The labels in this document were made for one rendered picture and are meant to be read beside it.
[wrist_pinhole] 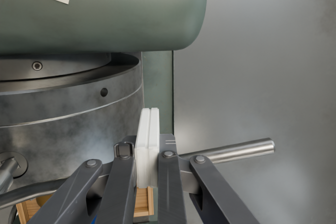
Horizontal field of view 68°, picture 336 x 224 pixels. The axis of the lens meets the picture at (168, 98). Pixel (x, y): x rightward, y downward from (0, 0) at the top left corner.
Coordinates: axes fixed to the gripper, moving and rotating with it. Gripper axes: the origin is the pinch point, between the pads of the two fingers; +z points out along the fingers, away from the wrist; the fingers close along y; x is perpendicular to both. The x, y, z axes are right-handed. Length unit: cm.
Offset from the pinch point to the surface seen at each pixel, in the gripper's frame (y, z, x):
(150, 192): -3, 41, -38
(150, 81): -3, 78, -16
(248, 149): 7.1, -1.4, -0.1
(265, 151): 8.3, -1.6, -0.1
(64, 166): -10.3, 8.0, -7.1
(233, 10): 45, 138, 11
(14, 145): -14.4, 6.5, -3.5
